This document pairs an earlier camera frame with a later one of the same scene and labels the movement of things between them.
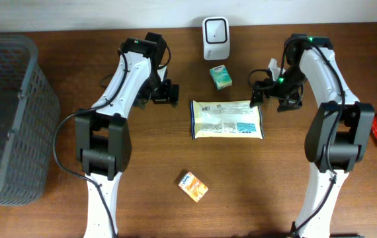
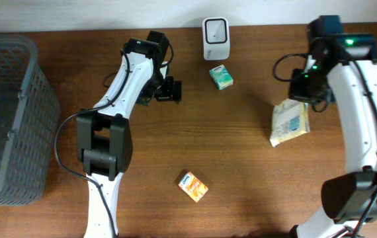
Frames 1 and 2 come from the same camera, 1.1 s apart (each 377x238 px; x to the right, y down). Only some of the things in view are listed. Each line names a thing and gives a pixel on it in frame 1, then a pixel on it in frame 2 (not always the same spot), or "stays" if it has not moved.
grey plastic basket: (18, 112) stays
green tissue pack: (221, 77) stays
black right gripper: (275, 96) to (307, 88)
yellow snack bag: (225, 119) to (290, 119)
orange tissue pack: (194, 187) stays
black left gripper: (165, 91) stays
